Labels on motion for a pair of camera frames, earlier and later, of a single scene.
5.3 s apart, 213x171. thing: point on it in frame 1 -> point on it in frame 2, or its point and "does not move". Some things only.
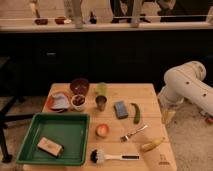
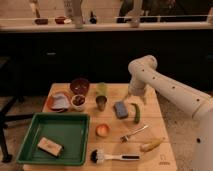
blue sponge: x=120 y=109 does not move
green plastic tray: x=71 y=130 does not move
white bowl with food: x=78 y=102 does not move
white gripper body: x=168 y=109 -> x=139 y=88
